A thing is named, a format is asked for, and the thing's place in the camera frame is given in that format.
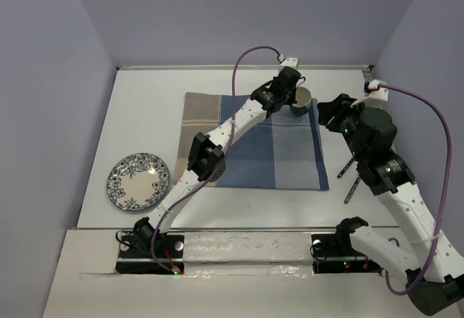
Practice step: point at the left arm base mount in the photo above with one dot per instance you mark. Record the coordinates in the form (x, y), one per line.
(143, 251)

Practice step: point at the knife with dark handle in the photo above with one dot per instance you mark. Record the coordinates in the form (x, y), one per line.
(352, 190)

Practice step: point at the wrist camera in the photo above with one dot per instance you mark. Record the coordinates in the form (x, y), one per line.
(292, 62)
(375, 95)

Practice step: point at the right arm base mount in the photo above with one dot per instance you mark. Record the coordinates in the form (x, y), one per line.
(332, 253)

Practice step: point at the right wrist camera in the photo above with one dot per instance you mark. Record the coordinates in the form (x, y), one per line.
(375, 95)

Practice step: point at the dark green mug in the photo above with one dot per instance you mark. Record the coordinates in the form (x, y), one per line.
(303, 102)

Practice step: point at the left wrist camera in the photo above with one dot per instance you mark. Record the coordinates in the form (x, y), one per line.
(292, 62)

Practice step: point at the fork with dark handle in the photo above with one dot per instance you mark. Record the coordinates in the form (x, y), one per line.
(345, 168)

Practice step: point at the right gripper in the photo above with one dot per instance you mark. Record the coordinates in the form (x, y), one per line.
(341, 106)

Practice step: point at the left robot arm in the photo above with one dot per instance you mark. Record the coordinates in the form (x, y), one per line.
(206, 159)

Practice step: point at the blue floral ceramic plate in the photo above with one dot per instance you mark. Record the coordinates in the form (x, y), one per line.
(138, 182)

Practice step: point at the blue beige checked placemat cloth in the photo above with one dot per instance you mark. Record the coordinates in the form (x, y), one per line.
(282, 152)

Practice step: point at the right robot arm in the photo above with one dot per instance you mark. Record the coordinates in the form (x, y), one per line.
(432, 275)

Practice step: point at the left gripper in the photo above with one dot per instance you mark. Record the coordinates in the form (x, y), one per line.
(291, 100)

